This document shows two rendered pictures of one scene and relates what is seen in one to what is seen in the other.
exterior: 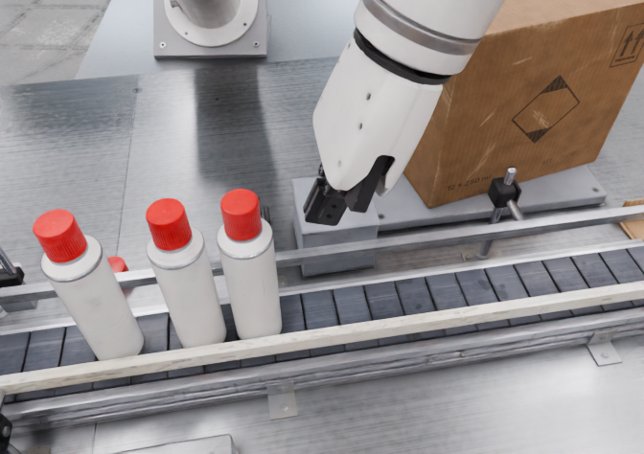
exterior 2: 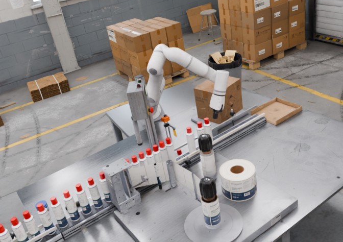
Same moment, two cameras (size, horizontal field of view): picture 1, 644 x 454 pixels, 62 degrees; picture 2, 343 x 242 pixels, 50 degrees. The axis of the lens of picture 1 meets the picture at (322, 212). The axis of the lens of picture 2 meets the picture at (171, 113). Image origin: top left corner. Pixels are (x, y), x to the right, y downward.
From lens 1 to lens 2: 2.17 m
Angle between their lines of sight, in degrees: 25
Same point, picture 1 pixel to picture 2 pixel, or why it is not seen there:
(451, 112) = not seen: hidden behind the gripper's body
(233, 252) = (207, 125)
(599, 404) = (260, 135)
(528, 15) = not seen: hidden behind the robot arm
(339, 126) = (216, 103)
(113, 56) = (131, 129)
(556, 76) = (230, 95)
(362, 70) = (216, 97)
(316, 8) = (166, 104)
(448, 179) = (222, 117)
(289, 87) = (177, 120)
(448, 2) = (223, 88)
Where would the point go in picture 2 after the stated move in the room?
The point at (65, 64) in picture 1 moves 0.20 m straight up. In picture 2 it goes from (42, 169) to (37, 155)
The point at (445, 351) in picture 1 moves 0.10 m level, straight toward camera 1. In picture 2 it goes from (236, 136) to (239, 143)
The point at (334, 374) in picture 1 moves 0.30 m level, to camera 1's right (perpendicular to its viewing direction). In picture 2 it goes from (223, 145) to (258, 130)
